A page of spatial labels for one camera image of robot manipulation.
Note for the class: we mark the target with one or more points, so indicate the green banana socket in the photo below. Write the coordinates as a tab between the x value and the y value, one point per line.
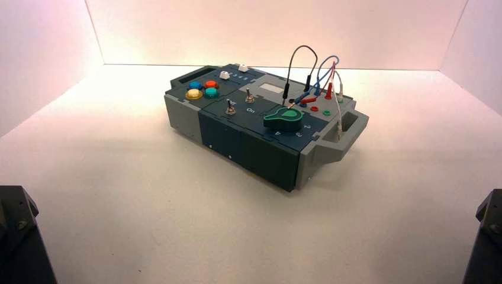
326	113

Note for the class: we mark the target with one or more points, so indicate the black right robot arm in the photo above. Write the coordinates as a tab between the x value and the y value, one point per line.
486	247

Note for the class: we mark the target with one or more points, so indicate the green rotary selector knob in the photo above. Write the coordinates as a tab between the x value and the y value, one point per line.
283	120

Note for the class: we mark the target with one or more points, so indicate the small white display window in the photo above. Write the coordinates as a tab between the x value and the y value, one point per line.
271	88

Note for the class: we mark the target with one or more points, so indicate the yellow round push button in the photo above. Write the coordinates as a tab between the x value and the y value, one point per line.
194	94

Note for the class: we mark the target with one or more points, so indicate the blue round push button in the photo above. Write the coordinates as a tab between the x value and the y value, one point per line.
195	85

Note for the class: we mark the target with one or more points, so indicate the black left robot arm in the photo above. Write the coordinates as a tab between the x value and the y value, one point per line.
19	243

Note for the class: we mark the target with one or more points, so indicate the red round push button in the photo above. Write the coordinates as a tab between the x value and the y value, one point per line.
211	84

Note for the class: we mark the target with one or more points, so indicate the white slider knob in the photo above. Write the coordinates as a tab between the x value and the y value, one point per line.
224	75
243	67

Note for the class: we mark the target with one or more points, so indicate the teal round push button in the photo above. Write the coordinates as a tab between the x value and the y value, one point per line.
211	93

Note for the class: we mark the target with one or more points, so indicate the grey and blue control box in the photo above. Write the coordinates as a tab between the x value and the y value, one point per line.
219	133

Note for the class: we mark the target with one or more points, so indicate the silver toggle switch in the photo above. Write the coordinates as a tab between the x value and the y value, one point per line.
230	109
249	98

